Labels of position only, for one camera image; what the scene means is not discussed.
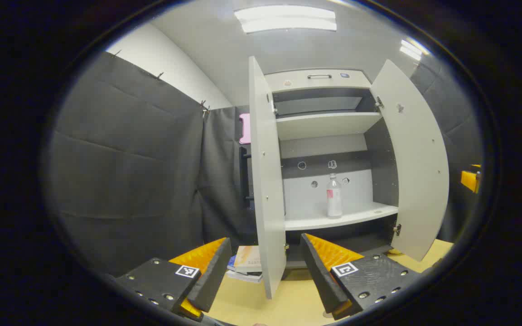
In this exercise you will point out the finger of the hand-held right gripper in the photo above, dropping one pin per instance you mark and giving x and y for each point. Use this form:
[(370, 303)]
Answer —
[(469, 180)]

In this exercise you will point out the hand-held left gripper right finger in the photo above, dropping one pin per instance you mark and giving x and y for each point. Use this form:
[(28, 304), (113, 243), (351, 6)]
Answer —
[(322, 280)]

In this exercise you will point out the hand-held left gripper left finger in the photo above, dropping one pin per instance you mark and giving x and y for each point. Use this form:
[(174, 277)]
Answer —
[(211, 280)]

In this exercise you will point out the grey cabinet door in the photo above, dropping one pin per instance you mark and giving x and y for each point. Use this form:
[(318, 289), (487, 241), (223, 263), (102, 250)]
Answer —
[(417, 172)]

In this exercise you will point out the clear plastic bottle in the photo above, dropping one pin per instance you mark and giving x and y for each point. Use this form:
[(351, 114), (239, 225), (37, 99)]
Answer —
[(334, 203)]

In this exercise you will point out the grey cabinet shelf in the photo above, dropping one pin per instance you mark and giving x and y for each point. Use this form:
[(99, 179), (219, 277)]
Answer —
[(324, 124), (360, 215)]

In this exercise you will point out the grey cabinet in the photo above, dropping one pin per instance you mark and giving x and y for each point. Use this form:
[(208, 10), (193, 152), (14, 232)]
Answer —
[(320, 194)]

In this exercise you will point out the blue book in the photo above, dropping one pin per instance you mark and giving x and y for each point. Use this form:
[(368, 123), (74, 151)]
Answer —
[(232, 264)]

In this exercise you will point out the white book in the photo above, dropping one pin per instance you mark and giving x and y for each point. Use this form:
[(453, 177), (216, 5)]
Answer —
[(245, 276)]

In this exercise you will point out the yellow plush toy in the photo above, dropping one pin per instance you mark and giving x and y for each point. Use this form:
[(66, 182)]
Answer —
[(394, 251)]

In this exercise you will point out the black backdrop cloth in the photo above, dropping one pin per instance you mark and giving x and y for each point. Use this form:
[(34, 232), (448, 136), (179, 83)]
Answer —
[(120, 172)]

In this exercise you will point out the ceiling light panel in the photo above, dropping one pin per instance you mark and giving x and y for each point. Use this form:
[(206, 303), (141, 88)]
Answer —
[(283, 18), (410, 49)]

